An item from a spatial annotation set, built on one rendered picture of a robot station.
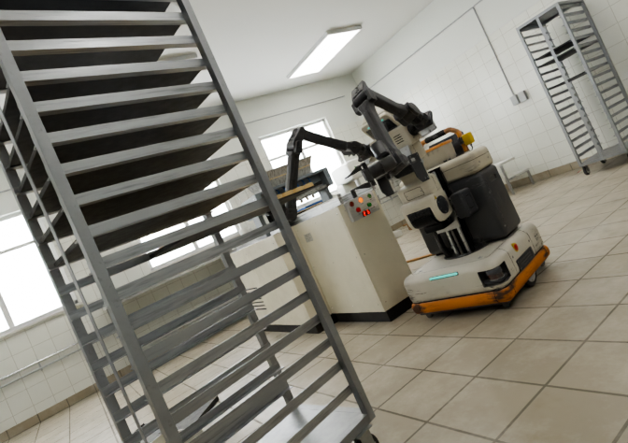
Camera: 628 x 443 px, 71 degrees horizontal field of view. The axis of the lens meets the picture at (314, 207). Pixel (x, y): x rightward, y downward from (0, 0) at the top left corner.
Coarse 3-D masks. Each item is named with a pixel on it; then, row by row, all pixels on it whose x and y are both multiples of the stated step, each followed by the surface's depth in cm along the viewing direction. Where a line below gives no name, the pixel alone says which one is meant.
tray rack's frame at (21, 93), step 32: (0, 32) 113; (0, 64) 113; (32, 128) 111; (0, 160) 144; (64, 192) 112; (32, 224) 144; (64, 256) 128; (96, 256) 112; (128, 320) 112; (128, 352) 111; (96, 384) 145; (160, 416) 110; (288, 416) 177; (352, 416) 154
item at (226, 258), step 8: (208, 216) 186; (216, 240) 185; (224, 256) 185; (224, 264) 186; (232, 264) 186; (232, 280) 186; (240, 280) 186; (240, 296) 185; (256, 320) 185; (256, 336) 186; (264, 336) 186; (272, 360) 185; (288, 392) 185; (288, 400) 184
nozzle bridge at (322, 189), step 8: (304, 176) 360; (312, 176) 374; (320, 176) 376; (328, 176) 371; (280, 184) 348; (328, 184) 371; (280, 192) 356; (312, 192) 364; (320, 192) 387; (328, 192) 380; (248, 200) 348; (296, 200) 367; (256, 224) 352; (264, 224) 345
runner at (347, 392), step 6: (348, 390) 152; (336, 396) 148; (342, 396) 150; (348, 396) 151; (330, 402) 146; (336, 402) 148; (342, 402) 149; (324, 408) 144; (330, 408) 145; (318, 414) 142; (324, 414) 143; (312, 420) 140; (318, 420) 141; (306, 426) 138; (312, 426) 139; (300, 432) 136; (306, 432) 137; (294, 438) 134; (300, 438) 136
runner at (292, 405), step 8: (336, 368) 152; (328, 376) 149; (312, 384) 144; (320, 384) 146; (304, 392) 141; (312, 392) 143; (296, 400) 139; (304, 400) 140; (288, 408) 136; (272, 416) 132; (280, 416) 134; (264, 424) 130; (272, 424) 131; (256, 432) 127; (264, 432) 129; (248, 440) 125; (256, 440) 127
